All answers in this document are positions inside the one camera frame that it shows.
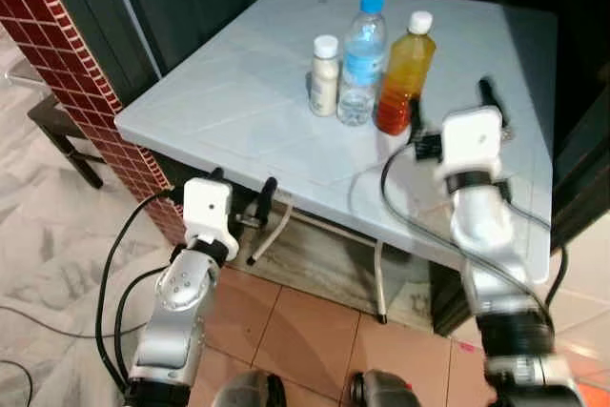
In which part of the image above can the clear water bottle blue cap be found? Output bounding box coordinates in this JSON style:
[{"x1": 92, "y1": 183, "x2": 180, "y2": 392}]
[{"x1": 336, "y1": 0, "x2": 389, "y2": 128}]

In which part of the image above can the pale blue plastic table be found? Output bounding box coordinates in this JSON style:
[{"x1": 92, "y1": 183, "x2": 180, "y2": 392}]
[{"x1": 114, "y1": 0, "x2": 559, "y2": 324}]

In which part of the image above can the small white bottle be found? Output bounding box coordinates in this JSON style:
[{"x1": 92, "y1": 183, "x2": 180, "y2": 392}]
[{"x1": 309, "y1": 34, "x2": 341, "y2": 118}]

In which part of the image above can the dark door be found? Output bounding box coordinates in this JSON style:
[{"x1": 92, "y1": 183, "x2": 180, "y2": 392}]
[{"x1": 551, "y1": 83, "x2": 610, "y2": 229}]

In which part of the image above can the dark wooden stool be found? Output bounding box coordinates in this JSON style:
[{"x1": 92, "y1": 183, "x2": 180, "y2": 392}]
[{"x1": 28, "y1": 92, "x2": 107, "y2": 190}]

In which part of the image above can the grey robot left foot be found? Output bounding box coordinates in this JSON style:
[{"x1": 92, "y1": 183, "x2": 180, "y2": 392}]
[{"x1": 211, "y1": 369, "x2": 288, "y2": 407}]

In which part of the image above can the grey robot foot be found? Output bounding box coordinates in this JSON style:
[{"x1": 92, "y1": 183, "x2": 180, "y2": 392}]
[
  {"x1": 211, "y1": 369, "x2": 288, "y2": 407},
  {"x1": 347, "y1": 369, "x2": 421, "y2": 407}
]

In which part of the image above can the red tiled pillar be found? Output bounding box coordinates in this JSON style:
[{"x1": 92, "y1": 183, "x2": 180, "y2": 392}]
[{"x1": 0, "y1": 0, "x2": 188, "y2": 248}]

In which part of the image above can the grey robot right foot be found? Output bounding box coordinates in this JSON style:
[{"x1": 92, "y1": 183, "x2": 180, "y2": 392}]
[{"x1": 347, "y1": 369, "x2": 421, "y2": 407}]

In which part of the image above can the orange flat object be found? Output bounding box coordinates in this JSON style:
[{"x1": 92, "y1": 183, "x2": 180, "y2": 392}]
[{"x1": 570, "y1": 382, "x2": 610, "y2": 407}]

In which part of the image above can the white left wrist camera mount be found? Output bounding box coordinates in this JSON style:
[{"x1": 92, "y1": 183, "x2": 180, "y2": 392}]
[{"x1": 181, "y1": 177, "x2": 237, "y2": 247}]

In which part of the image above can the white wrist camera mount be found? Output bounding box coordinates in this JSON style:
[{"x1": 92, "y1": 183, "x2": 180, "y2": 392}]
[
  {"x1": 436, "y1": 107, "x2": 507, "y2": 180},
  {"x1": 181, "y1": 177, "x2": 237, "y2": 247}
]

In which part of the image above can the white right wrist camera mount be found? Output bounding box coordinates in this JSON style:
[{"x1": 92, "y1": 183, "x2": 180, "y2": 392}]
[{"x1": 436, "y1": 107, "x2": 507, "y2": 180}]

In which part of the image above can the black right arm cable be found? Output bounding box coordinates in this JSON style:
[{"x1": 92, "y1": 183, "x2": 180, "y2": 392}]
[{"x1": 378, "y1": 143, "x2": 570, "y2": 317}]

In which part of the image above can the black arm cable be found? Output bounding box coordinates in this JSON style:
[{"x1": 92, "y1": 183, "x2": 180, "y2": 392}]
[
  {"x1": 378, "y1": 143, "x2": 570, "y2": 317},
  {"x1": 94, "y1": 188, "x2": 184, "y2": 391}
]

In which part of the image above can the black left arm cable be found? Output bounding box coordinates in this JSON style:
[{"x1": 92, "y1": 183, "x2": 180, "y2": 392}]
[{"x1": 94, "y1": 188, "x2": 184, "y2": 391}]

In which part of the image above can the thin grey floor cable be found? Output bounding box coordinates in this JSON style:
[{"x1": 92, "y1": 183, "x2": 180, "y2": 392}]
[{"x1": 0, "y1": 305, "x2": 108, "y2": 341}]

